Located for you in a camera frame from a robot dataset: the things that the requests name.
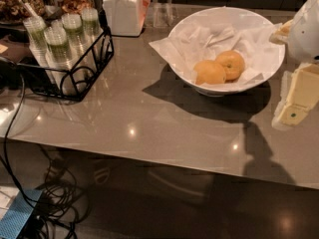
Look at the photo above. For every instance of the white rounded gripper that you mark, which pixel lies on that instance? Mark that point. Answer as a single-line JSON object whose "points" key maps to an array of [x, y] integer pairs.
{"points": [[305, 30]]}

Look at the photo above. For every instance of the white ceramic bowl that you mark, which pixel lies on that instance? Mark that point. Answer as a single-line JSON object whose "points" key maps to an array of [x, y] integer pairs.
{"points": [[239, 18]]}

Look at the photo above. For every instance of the white paper bowl liner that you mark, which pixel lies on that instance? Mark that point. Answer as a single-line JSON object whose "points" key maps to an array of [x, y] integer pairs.
{"points": [[189, 44]]}

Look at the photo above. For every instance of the bowl of dried snacks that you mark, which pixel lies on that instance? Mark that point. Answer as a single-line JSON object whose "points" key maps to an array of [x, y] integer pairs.
{"points": [[14, 11]]}

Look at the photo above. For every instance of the rear orange fruit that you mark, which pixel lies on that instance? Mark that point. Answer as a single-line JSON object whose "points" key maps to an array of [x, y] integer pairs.
{"points": [[233, 64]]}

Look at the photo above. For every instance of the orange fruit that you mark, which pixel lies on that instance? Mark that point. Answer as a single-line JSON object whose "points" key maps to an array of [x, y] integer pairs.
{"points": [[209, 72], [233, 64]]}

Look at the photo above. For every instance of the front orange fruit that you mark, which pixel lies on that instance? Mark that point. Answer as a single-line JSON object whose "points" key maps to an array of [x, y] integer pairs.
{"points": [[209, 72]]}

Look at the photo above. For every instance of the clear glass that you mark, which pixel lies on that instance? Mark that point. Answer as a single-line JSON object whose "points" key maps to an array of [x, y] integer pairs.
{"points": [[162, 13]]}

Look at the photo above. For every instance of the white lidded storage jar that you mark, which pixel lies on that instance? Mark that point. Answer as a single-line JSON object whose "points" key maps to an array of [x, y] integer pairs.
{"points": [[125, 17]]}

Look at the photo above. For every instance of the clear plastic cup stack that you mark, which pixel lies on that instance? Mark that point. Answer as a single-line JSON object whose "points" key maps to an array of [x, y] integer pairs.
{"points": [[35, 27], [60, 58], [91, 24], [72, 24]]}

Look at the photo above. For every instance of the plate of brown pastries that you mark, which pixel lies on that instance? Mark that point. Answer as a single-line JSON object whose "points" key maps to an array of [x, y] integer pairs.
{"points": [[75, 6]]}

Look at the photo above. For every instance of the blue box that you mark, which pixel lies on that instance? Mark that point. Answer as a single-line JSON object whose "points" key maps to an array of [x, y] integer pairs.
{"points": [[15, 210]]}

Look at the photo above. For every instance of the black wire basket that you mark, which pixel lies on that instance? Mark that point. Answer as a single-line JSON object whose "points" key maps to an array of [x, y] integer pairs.
{"points": [[73, 78]]}

